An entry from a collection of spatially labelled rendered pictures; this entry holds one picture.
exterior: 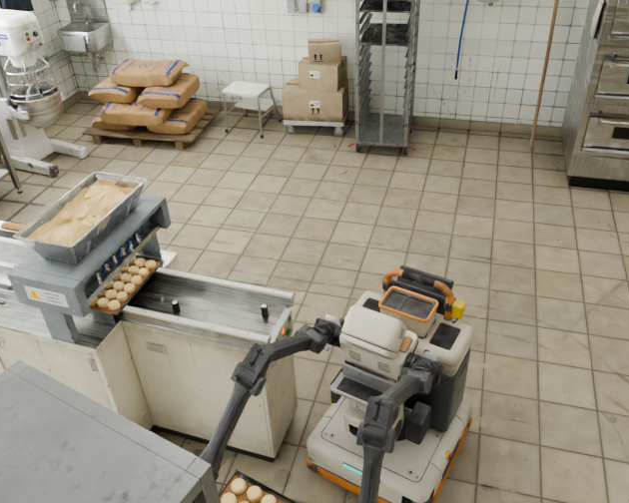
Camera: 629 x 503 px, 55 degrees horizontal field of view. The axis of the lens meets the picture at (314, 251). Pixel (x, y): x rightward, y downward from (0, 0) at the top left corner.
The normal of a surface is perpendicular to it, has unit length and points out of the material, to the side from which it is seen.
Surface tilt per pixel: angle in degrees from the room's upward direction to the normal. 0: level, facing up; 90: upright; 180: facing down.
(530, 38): 90
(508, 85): 90
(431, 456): 1
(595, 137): 91
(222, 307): 0
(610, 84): 90
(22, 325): 0
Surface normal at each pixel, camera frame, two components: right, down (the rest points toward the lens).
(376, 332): -0.38, -0.23
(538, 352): -0.04, -0.80
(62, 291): -0.32, 0.57
